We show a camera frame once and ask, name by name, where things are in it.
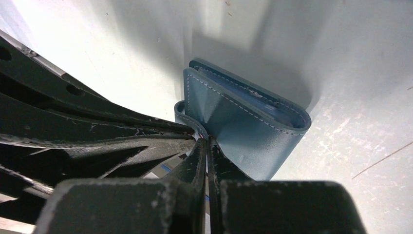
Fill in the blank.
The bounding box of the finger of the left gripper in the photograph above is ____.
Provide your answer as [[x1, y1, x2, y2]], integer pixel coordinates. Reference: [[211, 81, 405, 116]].
[[0, 136, 194, 224], [0, 39, 194, 146]]

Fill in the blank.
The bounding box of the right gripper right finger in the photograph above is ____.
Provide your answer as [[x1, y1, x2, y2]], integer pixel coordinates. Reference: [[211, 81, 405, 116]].
[[207, 136, 366, 234]]

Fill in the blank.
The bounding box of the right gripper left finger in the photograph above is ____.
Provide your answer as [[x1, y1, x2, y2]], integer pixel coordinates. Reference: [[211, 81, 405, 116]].
[[34, 138, 207, 234]]

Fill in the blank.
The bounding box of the blue card holder wallet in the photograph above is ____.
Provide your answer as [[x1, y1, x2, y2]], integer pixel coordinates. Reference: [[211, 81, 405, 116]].
[[174, 58, 312, 180]]

